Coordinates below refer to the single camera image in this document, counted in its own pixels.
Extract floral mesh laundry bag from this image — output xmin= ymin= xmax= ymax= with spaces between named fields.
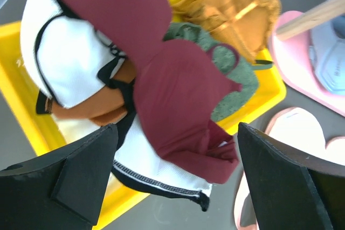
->
xmin=233 ymin=107 xmax=344 ymax=229

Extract white bra black straps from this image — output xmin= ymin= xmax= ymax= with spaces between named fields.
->
xmin=20 ymin=0 xmax=212 ymax=212

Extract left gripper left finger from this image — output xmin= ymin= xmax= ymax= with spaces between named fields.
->
xmin=1 ymin=124 xmax=118 ymax=229

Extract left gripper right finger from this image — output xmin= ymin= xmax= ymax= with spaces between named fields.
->
xmin=237 ymin=122 xmax=344 ymax=229

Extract yellow plastic tray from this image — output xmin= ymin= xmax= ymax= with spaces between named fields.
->
xmin=1 ymin=0 xmax=286 ymax=229

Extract orange mesh garment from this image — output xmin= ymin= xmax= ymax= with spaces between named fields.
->
xmin=172 ymin=0 xmax=281 ymax=64

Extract maroon red bra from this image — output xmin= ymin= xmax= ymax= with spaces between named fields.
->
xmin=60 ymin=0 xmax=242 ymax=184

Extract light blue slippers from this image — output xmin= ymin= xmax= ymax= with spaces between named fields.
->
xmin=309 ymin=15 xmax=344 ymax=95

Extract pink three-tier shelf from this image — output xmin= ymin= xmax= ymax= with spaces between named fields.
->
xmin=268 ymin=0 xmax=344 ymax=115

